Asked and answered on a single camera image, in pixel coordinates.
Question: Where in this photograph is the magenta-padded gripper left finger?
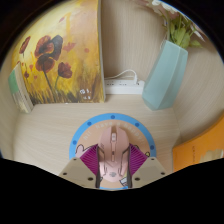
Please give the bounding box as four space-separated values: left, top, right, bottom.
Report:
59 143 101 190

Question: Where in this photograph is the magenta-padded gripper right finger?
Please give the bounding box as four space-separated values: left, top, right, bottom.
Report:
126 143 168 189

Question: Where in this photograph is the pink computer mouse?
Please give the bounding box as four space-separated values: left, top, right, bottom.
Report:
97 125 130 183

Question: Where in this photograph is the round blue-rimmed cartoon mouse pad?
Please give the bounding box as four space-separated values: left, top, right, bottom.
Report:
68 112 158 191

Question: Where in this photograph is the orange book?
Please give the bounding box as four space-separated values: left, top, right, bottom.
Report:
172 121 224 173

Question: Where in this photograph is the white power strip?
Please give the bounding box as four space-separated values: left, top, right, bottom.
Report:
104 79 146 96

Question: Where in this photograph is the pale teal faceted vase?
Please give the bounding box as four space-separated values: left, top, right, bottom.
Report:
141 39 189 111

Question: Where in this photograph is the yellow poppy flower painting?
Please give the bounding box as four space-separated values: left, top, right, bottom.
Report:
11 0 107 105

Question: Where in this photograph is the white cable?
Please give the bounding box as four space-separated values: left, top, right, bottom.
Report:
104 68 141 84

